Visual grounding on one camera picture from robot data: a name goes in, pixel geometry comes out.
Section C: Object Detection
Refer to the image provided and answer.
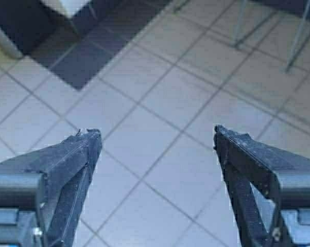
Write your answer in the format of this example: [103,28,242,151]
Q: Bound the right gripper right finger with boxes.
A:
[214,125,310,246]

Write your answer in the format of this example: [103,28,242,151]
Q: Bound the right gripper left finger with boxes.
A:
[0,129,102,246]

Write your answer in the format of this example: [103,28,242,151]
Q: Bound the neighbouring chair metal legs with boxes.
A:
[232,1,310,73]

